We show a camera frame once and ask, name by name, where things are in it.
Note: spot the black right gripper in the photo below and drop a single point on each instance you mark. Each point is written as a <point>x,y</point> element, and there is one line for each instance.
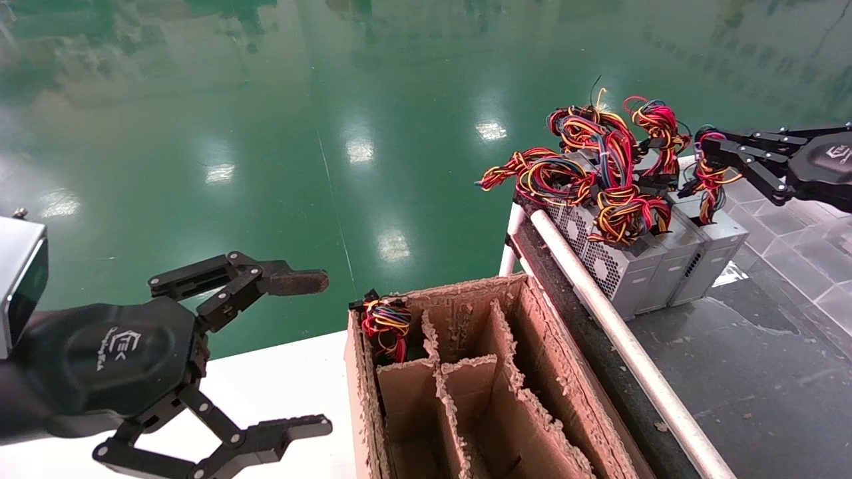
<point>829,169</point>

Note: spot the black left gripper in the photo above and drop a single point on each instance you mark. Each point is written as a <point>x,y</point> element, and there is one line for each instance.
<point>113,359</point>

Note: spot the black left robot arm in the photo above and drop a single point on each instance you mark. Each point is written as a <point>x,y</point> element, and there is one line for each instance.
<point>12,412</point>

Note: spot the grey perforated power supply case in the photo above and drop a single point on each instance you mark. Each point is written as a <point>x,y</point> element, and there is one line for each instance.
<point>622,279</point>

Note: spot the corrugated cardboard divider grid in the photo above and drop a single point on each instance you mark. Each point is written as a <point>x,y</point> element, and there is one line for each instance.
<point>479,399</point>

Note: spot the brown cardboard box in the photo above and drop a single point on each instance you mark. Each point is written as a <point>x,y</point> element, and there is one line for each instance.
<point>566,386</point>

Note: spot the long white pipe rail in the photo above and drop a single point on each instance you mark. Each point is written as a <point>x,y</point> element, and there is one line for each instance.
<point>632,346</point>

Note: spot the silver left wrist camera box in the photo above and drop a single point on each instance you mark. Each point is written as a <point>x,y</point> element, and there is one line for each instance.
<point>16,279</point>

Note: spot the short white pipe post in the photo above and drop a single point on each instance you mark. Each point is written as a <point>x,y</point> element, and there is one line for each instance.
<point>516,226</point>

